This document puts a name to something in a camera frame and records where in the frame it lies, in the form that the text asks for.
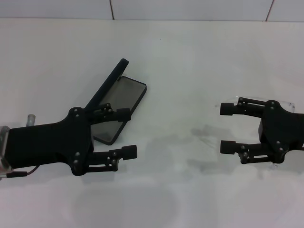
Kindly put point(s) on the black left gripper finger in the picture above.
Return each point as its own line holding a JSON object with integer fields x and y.
{"x": 123, "y": 114}
{"x": 129, "y": 152}

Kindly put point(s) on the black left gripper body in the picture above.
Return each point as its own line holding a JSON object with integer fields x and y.
{"x": 47, "y": 142}

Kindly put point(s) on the grey left wrist connector stub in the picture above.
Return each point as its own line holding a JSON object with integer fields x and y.
{"x": 31, "y": 120}

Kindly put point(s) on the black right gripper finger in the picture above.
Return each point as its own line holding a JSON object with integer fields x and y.
{"x": 228, "y": 147}
{"x": 228, "y": 109}

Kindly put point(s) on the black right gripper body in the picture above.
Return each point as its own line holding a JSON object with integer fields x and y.
{"x": 280, "y": 128}

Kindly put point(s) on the clear white glasses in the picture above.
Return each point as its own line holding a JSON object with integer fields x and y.
{"x": 290, "y": 104}

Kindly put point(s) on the black glasses case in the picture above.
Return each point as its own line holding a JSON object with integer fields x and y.
{"x": 129, "y": 92}

